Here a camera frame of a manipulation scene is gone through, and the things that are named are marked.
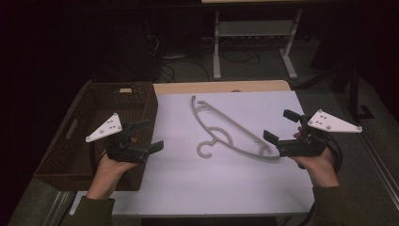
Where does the aluminium table rail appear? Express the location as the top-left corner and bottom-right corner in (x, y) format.
(42, 189), (75, 226)
(357, 131), (399, 203)

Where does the person's right hand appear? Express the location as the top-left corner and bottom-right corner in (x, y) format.
(291, 126), (341, 189)

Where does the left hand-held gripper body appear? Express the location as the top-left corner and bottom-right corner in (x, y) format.
(85, 112), (151, 165)

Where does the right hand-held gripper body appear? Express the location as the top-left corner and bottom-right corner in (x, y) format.
(277, 108), (363, 158)

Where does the white metal desk frame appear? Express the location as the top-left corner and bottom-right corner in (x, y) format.
(212, 8), (304, 81)

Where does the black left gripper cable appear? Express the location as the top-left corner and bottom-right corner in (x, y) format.
(88, 142), (108, 174)

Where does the white table mat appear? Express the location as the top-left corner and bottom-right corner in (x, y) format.
(69, 89), (316, 218)

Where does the brown woven basket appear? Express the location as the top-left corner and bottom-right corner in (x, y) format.
(32, 81), (159, 193)

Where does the grey plastic clothes hanger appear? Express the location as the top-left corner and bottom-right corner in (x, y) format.
(190, 95), (282, 162)

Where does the black floor cable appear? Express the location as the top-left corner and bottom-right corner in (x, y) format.
(219, 49), (262, 66)
(159, 58), (211, 83)

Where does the person's left hand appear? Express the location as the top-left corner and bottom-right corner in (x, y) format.
(86, 152), (139, 201)

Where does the dark metal stand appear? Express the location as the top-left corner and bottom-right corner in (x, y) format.
(295, 60), (376, 121)

